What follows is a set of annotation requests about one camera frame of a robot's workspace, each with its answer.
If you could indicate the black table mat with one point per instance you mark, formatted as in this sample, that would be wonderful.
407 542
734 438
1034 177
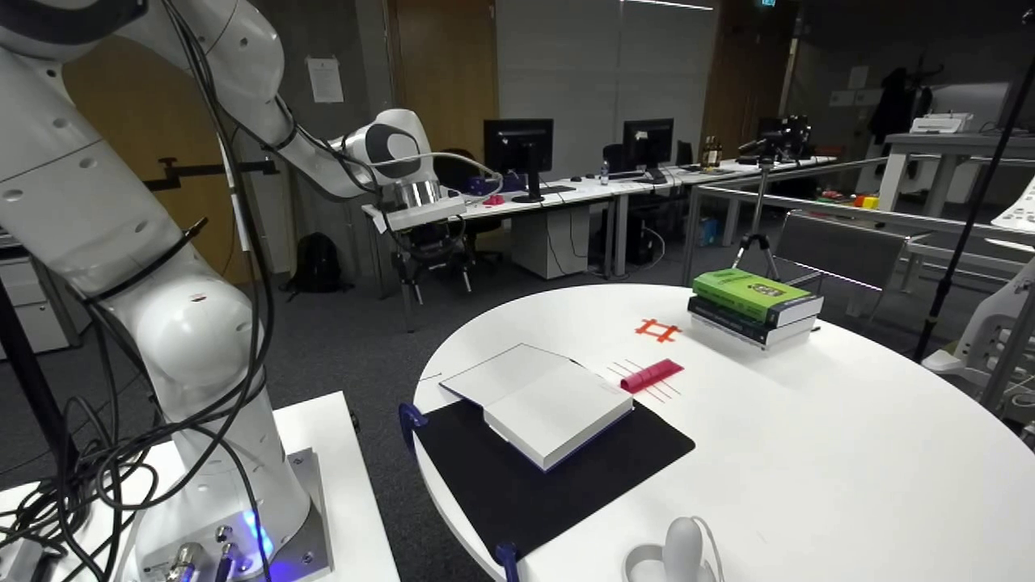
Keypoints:
519 504

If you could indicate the white robot base platform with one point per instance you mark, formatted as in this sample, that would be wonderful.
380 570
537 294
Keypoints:
341 538

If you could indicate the dark middle book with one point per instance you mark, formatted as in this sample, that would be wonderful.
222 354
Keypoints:
746 322

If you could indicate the blue clamp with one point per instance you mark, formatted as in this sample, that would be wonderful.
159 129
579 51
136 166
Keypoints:
409 421

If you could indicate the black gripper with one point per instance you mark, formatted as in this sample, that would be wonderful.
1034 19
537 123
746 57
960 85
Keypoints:
428 241

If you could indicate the long white office desk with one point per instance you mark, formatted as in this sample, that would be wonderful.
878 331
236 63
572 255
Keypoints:
618 192

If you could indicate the right computer monitor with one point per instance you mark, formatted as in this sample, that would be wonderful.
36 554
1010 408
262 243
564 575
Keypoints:
648 144

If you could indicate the white tape dispenser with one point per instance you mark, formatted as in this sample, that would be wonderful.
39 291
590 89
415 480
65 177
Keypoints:
687 554

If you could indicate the red flat block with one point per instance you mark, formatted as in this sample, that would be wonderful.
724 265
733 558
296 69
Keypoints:
648 375

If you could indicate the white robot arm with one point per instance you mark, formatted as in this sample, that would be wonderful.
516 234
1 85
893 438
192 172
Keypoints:
83 211

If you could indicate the grey metal frame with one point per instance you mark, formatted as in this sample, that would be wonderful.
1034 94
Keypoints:
878 246

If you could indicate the white bottom book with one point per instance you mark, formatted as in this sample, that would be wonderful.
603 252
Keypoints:
726 336

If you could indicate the left computer monitor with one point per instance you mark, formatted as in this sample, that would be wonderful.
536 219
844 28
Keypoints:
523 148

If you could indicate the green top book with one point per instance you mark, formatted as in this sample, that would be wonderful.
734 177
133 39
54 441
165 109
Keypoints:
755 298

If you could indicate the computer monitor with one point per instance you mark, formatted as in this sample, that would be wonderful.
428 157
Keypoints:
648 144
523 148

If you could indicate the round white table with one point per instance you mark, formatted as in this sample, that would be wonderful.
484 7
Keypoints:
830 460

